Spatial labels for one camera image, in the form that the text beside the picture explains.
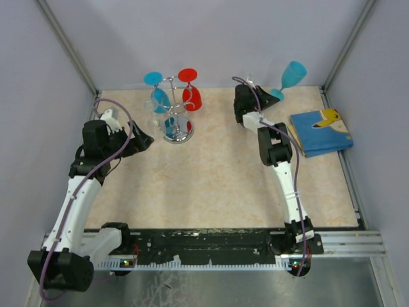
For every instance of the red wine glass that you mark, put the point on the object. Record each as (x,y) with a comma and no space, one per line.
(191,96)

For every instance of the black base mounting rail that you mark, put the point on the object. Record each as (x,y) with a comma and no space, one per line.
(216,246)

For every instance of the blue wine glass back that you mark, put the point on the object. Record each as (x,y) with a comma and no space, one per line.
(159,99)

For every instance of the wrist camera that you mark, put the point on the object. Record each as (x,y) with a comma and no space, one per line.
(109,114)
(250,81)

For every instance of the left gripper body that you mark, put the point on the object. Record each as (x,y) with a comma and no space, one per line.
(117,141)

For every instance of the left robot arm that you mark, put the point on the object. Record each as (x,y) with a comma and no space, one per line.
(63,262)

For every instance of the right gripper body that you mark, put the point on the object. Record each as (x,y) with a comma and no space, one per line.
(260,98)

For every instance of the chrome wine glass rack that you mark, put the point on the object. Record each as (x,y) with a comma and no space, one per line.
(179,128)

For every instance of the teal wine glass front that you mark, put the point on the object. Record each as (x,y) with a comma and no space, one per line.
(292,75)

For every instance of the blue pikachu cloth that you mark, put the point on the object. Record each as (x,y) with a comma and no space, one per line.
(320,132)

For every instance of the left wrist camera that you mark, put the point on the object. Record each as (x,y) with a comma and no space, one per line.
(109,114)

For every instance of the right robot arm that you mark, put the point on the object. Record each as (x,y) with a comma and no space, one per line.
(276,149)

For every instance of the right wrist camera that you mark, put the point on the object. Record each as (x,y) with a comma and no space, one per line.
(250,81)

